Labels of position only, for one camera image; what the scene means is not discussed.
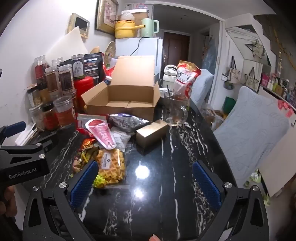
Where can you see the woven straw plate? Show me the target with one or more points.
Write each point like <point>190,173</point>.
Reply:
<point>109,52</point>

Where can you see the yellow puffed snack bag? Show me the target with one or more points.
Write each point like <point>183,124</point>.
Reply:
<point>112,168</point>

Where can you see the green bag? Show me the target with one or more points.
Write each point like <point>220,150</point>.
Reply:
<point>230,105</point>

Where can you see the red plastic container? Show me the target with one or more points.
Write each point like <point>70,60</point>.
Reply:
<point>85,89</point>

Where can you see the white paper sheets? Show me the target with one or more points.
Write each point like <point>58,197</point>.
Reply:
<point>26,134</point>

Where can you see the white foam board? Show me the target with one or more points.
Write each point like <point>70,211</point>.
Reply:
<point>67,46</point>

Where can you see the person's right hand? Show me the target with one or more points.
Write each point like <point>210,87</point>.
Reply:
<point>154,238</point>

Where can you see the wooden framed wall screen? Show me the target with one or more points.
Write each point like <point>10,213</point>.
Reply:
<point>79,24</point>

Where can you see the white patterned bread packet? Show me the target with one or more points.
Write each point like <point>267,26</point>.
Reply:
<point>122,139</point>

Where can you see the white insulated kettle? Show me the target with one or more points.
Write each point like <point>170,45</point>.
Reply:
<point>168,75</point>

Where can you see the white refrigerator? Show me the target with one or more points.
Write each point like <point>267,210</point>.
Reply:
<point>149,46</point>

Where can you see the plastic bag of goods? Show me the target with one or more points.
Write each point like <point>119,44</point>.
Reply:
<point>211,115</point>

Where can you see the dark brown door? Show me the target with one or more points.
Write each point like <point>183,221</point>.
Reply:
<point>175,48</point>

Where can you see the large red white snack bag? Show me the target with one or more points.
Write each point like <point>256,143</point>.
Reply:
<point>186,76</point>

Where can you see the brown carton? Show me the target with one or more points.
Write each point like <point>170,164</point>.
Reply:
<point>138,17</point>

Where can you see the red pink snack packet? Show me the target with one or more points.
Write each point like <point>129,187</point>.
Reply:
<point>101,133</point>

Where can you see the green electric kettle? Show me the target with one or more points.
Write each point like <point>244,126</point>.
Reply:
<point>148,27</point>

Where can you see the dark metal spoon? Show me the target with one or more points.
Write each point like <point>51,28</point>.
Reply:
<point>169,92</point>

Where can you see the glass mug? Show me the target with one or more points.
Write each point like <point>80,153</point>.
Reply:
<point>175,111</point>

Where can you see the canvas tote bag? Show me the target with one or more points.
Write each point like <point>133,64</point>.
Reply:
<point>232,74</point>

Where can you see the small wooden board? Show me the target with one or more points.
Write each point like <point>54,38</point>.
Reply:
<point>95,50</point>

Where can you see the yellow pot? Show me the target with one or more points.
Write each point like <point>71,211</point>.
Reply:
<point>124,29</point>

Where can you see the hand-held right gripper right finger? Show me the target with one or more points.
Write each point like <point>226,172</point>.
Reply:
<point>207,185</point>

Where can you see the large pale board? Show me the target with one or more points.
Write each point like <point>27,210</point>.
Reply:
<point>282,162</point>

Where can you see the pink sticky notes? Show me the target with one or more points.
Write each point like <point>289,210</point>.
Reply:
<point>286,109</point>

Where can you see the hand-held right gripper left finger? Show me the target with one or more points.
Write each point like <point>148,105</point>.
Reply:
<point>83,184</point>

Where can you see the pile of wrapped candies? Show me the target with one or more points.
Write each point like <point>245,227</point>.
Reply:
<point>84,160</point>

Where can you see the red yellow snack packet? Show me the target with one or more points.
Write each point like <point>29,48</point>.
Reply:
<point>86,143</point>

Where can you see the red white sealed packet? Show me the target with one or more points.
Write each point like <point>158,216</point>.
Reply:
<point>84,119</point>

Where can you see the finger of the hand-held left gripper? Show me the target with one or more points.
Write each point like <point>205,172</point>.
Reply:
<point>15,128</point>
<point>47,143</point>

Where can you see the row of cosmetic bottles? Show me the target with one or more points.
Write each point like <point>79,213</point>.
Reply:
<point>279,87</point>

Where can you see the gold rectangular box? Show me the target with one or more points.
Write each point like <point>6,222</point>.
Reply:
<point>150,134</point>

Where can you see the light blue covered chair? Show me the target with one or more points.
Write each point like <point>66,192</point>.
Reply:
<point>249,134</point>
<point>203,85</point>

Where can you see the black coffee bag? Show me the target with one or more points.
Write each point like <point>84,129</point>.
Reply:
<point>93,66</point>

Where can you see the red plastic bag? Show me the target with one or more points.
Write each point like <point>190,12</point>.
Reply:
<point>108,69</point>

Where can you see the cardboard box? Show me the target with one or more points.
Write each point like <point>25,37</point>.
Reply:
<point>129,95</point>

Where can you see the framed picture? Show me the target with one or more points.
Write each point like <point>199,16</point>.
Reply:
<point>106,16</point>

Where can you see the silver purple snack bag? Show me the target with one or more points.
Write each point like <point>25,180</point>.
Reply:
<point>126,122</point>

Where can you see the white bottle blue label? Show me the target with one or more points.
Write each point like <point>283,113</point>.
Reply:
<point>108,80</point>

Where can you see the cluster of plastic spice jars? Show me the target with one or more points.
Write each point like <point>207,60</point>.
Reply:
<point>63,78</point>

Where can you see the person's left hand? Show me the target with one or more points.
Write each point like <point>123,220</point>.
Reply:
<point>8,204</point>

